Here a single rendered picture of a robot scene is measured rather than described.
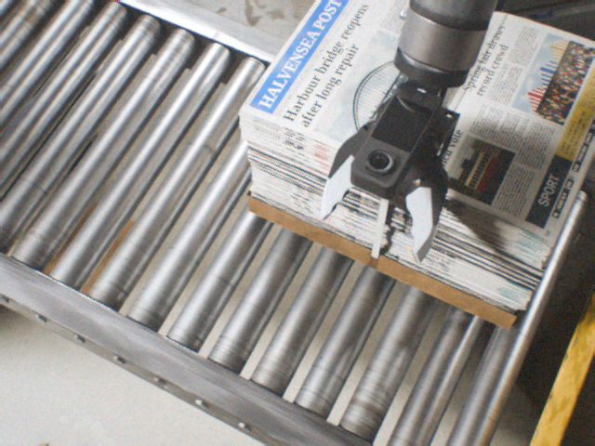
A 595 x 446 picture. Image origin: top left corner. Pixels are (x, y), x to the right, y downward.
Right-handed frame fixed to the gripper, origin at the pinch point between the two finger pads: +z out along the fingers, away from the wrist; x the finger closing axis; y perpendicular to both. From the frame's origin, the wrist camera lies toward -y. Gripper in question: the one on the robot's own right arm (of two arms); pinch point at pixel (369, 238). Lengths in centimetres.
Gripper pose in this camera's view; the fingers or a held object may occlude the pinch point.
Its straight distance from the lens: 83.2
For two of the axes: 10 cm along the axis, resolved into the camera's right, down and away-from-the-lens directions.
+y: 4.3, -4.3, 8.0
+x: -8.8, -4.1, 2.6
